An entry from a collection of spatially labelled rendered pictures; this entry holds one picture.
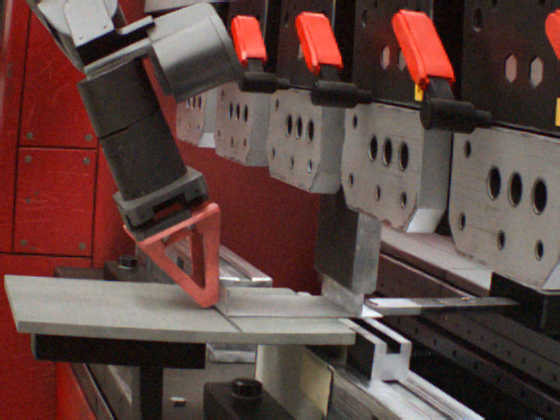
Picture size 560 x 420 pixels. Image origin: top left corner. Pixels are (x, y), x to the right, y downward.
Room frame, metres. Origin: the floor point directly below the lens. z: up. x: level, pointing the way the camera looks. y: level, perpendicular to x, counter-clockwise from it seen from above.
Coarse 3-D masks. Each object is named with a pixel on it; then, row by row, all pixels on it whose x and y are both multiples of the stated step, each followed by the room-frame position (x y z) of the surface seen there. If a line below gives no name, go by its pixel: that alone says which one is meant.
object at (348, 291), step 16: (320, 208) 1.07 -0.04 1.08; (336, 208) 1.03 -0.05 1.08; (320, 224) 1.06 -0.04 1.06; (336, 224) 1.02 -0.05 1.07; (352, 224) 0.99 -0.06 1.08; (368, 224) 0.98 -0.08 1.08; (320, 240) 1.06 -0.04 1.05; (336, 240) 1.02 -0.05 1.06; (352, 240) 0.98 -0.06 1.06; (368, 240) 0.98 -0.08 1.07; (320, 256) 1.06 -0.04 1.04; (336, 256) 1.02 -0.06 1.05; (352, 256) 0.98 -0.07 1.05; (368, 256) 0.98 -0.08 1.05; (320, 272) 1.06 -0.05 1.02; (336, 272) 1.01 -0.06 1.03; (352, 272) 0.98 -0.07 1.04; (368, 272) 0.98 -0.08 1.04; (336, 288) 1.04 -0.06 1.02; (352, 288) 0.98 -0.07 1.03; (368, 288) 0.98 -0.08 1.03; (352, 304) 1.00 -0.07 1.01
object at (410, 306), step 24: (504, 288) 1.10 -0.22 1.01; (528, 288) 1.05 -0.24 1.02; (384, 312) 1.02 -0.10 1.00; (408, 312) 1.03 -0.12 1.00; (432, 312) 1.03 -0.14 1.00; (456, 312) 1.04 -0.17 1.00; (480, 312) 1.05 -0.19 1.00; (504, 312) 1.06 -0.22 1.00; (528, 312) 1.05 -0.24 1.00; (552, 312) 1.02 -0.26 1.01
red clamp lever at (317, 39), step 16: (304, 16) 0.92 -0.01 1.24; (320, 16) 0.92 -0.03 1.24; (304, 32) 0.90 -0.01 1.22; (320, 32) 0.90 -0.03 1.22; (304, 48) 0.90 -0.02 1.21; (320, 48) 0.89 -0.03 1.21; (336, 48) 0.90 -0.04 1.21; (320, 64) 0.88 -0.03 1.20; (336, 64) 0.88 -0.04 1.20; (320, 80) 0.88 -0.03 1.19; (336, 80) 0.87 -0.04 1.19; (320, 96) 0.85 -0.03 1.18; (336, 96) 0.86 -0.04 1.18; (352, 96) 0.86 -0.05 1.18; (368, 96) 0.87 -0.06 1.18
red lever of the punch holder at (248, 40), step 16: (240, 16) 1.11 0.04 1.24; (240, 32) 1.09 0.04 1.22; (256, 32) 1.10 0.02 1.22; (240, 48) 1.08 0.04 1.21; (256, 48) 1.08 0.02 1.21; (256, 64) 1.07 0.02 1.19; (240, 80) 1.05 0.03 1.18; (256, 80) 1.05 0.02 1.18; (272, 80) 1.05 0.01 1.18; (288, 80) 1.06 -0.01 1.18
